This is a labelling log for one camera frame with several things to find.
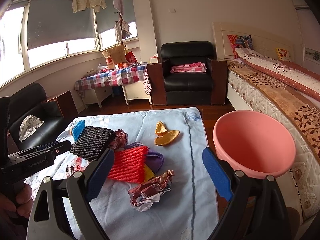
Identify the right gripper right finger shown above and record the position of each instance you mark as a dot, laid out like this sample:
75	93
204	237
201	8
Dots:
256	208

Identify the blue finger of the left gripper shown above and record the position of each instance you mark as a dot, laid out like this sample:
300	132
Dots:
77	129

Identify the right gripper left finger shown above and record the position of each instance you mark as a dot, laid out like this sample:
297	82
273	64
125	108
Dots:
84	186

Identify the dark red wrapper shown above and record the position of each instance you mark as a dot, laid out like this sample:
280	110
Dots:
120	140

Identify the red foam net sleeve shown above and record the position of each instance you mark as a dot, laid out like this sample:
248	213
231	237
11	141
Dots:
120	170

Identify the maroon paper wrapper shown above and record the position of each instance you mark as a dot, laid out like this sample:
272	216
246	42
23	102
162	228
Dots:
146	194

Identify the yellow plastic bag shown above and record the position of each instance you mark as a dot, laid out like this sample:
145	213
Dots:
148	173

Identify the orange peel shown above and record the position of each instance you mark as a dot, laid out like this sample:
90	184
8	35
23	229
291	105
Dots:
164	136

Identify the person's left hand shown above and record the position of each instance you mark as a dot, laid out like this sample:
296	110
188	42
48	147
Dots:
23	199

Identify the black leather sofa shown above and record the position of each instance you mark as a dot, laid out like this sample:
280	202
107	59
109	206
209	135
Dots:
55	114

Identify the white cloth on sofa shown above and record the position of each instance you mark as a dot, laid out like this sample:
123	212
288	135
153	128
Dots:
28	127

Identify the checkered table cloth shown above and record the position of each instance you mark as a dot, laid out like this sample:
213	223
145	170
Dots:
117	77

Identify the pink plastic bin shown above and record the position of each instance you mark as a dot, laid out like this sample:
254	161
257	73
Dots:
254	143

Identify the white desk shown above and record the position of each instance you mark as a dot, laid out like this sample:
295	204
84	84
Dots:
130	92

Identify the brown paper shopping bag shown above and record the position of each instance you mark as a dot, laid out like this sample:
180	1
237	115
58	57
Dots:
114	55

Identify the red gift bag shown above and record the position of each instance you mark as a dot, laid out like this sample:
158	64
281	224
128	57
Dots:
130	57

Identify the black leather armchair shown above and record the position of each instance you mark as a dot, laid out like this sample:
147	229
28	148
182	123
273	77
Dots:
188	74

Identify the light blue table cloth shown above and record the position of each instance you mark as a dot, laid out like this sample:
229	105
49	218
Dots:
189	209

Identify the tissue box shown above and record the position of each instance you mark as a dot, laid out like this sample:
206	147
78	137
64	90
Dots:
154	59

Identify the coat rack with clothes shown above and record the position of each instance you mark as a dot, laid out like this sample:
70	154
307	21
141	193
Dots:
121	27

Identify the grey roller blind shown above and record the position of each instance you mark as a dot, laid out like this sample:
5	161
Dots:
53	21

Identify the rolled white red quilt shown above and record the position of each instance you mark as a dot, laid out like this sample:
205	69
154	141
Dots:
301	81

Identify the bed with patterned cover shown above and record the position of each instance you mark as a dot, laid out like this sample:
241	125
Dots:
251	89

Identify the pink folded blanket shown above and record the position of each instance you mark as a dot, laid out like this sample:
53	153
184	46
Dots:
197	67

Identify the yellow small cushion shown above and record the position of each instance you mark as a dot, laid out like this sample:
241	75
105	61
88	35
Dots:
283	54

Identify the colourful pillow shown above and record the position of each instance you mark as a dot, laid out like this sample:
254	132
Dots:
240	41

